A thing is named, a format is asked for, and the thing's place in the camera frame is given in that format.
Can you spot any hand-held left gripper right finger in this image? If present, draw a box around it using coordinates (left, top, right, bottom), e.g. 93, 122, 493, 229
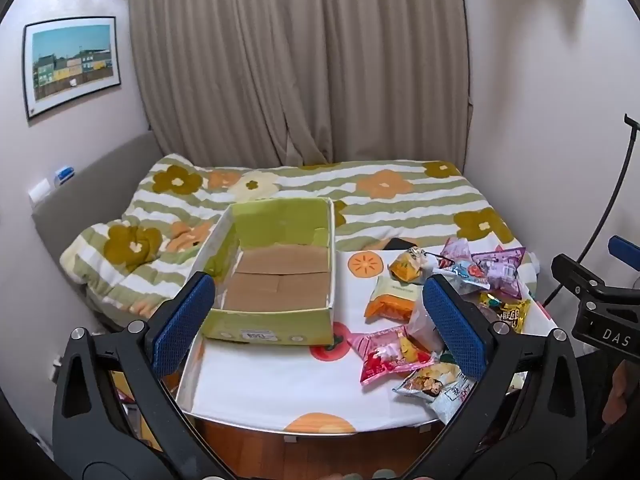
421, 274, 588, 480

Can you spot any clear plastic snack packet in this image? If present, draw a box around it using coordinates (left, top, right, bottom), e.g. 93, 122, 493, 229
407, 300, 446, 356

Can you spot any cream orange snack packet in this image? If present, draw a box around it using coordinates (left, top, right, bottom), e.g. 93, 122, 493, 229
363, 275, 426, 322

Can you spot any blue white snack packet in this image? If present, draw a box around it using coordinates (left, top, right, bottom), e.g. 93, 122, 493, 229
432, 259, 491, 293

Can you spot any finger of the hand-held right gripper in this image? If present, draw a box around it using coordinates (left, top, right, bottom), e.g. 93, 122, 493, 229
551, 253, 611, 302
608, 234, 640, 267

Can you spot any purple snack packet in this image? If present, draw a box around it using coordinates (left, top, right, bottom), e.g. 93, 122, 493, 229
471, 246, 528, 301

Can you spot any black gooseneck stand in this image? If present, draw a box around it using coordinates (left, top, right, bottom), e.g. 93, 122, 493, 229
542, 114, 640, 308

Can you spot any yellow brown snack packet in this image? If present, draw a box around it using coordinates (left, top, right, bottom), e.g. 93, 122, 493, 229
480, 292, 532, 335

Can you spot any pink snack packet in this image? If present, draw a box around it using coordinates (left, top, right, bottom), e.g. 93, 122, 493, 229
347, 326, 438, 386

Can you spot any white wall switch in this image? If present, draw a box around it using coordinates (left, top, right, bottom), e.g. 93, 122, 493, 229
28, 180, 52, 206

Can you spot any beige sofa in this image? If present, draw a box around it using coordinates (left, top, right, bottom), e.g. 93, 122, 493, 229
127, 0, 473, 171

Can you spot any small golden snack packet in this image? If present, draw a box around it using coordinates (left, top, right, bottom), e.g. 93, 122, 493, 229
389, 249, 436, 283

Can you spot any grey bed headboard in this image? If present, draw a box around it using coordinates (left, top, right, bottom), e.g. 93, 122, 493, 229
31, 132, 166, 256

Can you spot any white chips packet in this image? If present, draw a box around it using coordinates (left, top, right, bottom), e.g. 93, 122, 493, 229
392, 362, 476, 423

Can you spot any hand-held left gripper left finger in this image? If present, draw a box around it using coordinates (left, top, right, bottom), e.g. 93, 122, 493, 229
51, 271, 236, 480

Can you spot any green cardboard box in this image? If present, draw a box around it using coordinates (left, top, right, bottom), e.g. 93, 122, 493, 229
175, 197, 336, 411

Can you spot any framed wall picture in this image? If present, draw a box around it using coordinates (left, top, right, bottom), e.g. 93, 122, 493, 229
22, 16, 122, 121

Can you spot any floral striped blanket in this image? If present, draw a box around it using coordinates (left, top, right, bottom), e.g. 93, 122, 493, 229
59, 152, 516, 321

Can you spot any lilac snack packet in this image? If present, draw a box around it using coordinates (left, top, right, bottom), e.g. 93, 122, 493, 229
439, 236, 476, 271

